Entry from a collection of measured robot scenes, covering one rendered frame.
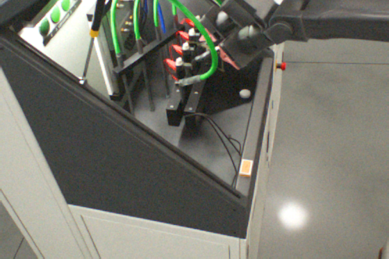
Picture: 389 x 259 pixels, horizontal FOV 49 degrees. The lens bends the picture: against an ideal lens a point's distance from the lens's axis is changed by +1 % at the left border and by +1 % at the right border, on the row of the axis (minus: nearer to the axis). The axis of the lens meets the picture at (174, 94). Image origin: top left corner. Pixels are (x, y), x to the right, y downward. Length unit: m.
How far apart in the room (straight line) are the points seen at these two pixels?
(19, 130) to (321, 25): 0.84
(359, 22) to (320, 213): 1.71
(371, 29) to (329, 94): 2.24
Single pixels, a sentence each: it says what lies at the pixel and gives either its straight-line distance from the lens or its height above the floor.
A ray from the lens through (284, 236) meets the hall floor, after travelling 2.24.
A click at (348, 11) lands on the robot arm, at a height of 1.57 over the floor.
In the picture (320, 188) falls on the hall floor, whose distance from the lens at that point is 2.42.
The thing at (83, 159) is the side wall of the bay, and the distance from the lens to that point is 1.22.
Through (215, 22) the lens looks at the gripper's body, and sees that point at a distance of 1.15.
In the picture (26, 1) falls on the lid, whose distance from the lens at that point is 0.89.
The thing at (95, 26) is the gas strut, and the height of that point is 1.48.
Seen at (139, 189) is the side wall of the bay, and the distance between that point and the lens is 1.24.
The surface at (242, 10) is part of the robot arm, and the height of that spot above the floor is 1.53.
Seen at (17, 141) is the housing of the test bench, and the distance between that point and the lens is 1.30.
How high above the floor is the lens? 1.94
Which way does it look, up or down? 42 degrees down
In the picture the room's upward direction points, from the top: 8 degrees counter-clockwise
